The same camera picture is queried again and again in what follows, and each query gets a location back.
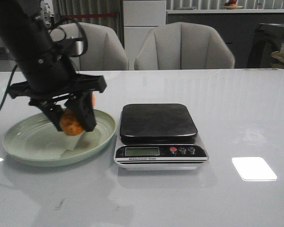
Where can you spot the dark grey counter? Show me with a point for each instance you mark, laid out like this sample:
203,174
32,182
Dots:
235,26

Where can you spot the grey armchair right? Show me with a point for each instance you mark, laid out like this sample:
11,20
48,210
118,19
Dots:
184,46

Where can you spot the light green plate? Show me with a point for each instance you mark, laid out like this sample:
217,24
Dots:
35,141

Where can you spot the white cabinet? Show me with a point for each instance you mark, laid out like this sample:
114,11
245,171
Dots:
140,16

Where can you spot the grey armchair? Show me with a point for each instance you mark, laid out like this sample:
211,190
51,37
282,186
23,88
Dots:
104,52
184,46

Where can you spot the fruit bowl on counter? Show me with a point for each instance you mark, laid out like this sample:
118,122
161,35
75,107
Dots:
231,4

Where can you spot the orange corn cob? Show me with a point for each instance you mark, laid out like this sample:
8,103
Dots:
69,122

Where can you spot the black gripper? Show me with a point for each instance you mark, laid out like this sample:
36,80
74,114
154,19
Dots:
51,76

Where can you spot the grey armchair left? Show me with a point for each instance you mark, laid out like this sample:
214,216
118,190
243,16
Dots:
104,52

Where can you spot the black silver kitchen scale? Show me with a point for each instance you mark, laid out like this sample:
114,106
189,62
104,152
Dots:
158,137

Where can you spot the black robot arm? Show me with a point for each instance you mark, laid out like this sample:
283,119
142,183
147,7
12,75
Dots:
23,31

